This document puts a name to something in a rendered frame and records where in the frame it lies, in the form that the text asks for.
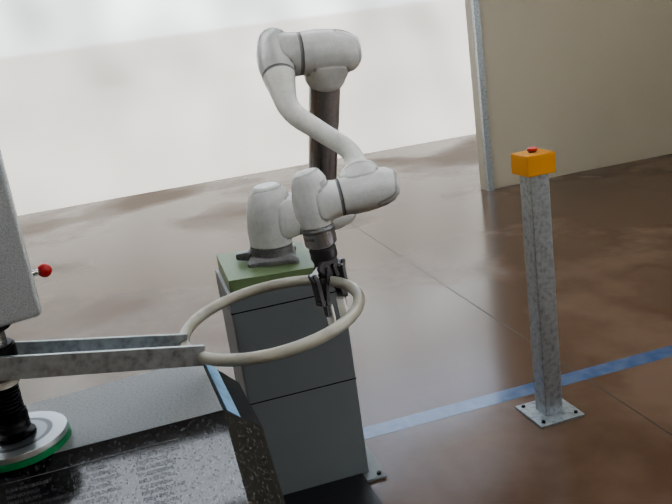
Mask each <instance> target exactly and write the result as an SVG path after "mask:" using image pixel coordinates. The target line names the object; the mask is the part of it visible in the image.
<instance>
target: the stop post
mask: <svg viewBox="0 0 672 504"><path fill-rule="evenodd" d="M511 168H512V174H516V175H519V179H520V193H521V207H522V221H523V235H524V249H525V263H526V277H527V292H528V306H529V320H530V334H531V348H532V362H533V376H534V390H535V401H532V402H528V403H525V404H521V405H518V406H515V408H516V409H517V410H518V411H520V412H521V413H522V414H523V415H525V416H526V417H527V418H528V419H530V420H531V421H532V422H534V423H535V424H536V425H537V426H539V427H540V428H541V429H543V428H546V427H550V426H553V425H556V424H559V423H563V422H566V421H569V420H572V419H576V418H579V417H582V416H585V414H584V413H583V412H581V411H580V410H579V409H577V408H576V407H574V406H573V405H571V404H570V403H568V402H567V401H565V400H564V399H563V398H562V388H561V371H560V354H559V338H558V321H557V304H556V288H555V271H554V254H553V238H552V221H551V204H550V188H549V173H554V172H556V161H555V151H550V150H544V149H537V151H527V150H526V151H521V152H516V153H512V154H511Z"/></svg>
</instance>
